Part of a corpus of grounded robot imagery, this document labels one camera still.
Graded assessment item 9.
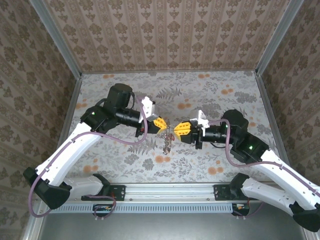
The metal keyring chain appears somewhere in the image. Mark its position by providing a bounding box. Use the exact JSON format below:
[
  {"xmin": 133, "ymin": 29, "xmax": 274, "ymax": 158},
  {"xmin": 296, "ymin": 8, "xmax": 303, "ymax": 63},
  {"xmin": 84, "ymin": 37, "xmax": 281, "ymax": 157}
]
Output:
[{"xmin": 161, "ymin": 119, "xmax": 176, "ymax": 154}]

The grey metal panel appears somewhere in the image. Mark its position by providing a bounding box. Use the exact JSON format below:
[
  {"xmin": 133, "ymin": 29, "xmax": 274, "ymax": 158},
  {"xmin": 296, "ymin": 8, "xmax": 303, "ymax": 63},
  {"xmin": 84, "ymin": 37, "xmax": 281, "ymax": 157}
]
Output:
[{"xmin": 39, "ymin": 212, "xmax": 308, "ymax": 240}]

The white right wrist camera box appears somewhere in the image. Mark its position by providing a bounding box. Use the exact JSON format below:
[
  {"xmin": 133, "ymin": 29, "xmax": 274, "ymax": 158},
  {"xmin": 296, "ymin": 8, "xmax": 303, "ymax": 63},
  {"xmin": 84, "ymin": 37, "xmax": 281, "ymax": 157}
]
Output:
[{"xmin": 189, "ymin": 109, "xmax": 210, "ymax": 130}]

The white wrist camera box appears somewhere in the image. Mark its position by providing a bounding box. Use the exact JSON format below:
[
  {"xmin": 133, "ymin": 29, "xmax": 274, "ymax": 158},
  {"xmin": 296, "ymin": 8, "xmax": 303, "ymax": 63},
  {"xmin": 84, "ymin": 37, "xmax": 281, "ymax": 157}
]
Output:
[
  {"xmin": 189, "ymin": 109, "xmax": 210, "ymax": 130},
  {"xmin": 138, "ymin": 96, "xmax": 160, "ymax": 123}
]

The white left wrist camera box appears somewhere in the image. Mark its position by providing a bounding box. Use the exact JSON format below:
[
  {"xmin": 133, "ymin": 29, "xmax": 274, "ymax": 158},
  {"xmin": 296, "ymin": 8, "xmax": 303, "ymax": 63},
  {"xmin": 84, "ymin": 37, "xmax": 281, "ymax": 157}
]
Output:
[{"xmin": 138, "ymin": 96, "xmax": 160, "ymax": 123}]

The aluminium side rail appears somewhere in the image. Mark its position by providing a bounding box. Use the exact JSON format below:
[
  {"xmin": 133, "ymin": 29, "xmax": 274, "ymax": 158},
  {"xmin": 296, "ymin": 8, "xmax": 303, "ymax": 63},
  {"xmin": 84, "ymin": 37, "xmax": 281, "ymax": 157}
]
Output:
[
  {"xmin": 254, "ymin": 72, "xmax": 286, "ymax": 161},
  {"xmin": 53, "ymin": 74, "xmax": 83, "ymax": 161}
]

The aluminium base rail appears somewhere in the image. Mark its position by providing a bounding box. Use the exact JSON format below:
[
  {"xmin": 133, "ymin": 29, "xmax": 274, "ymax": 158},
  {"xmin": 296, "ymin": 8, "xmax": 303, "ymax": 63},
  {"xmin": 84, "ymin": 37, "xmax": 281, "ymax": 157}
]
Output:
[{"xmin": 69, "ymin": 183, "xmax": 245, "ymax": 201}]

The grey slotted cable duct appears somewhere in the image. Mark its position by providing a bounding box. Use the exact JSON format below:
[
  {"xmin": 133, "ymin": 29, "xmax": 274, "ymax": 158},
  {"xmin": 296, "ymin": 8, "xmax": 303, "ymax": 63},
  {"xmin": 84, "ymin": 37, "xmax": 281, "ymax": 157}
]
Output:
[{"xmin": 49, "ymin": 202, "xmax": 233, "ymax": 214}]

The aluminium frame post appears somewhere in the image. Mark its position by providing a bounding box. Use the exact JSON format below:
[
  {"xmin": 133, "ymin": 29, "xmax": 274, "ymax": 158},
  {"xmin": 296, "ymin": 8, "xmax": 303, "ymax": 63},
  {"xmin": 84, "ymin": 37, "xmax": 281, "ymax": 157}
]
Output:
[
  {"xmin": 254, "ymin": 0, "xmax": 305, "ymax": 76},
  {"xmin": 28, "ymin": 0, "xmax": 83, "ymax": 77}
]

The aluminium lower frame bar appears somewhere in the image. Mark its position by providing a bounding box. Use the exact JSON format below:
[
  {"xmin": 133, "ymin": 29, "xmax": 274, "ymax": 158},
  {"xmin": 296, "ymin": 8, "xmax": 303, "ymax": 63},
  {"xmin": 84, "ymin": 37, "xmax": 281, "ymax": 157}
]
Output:
[
  {"xmin": 22, "ymin": 207, "xmax": 48, "ymax": 240},
  {"xmin": 299, "ymin": 224, "xmax": 318, "ymax": 240}
]

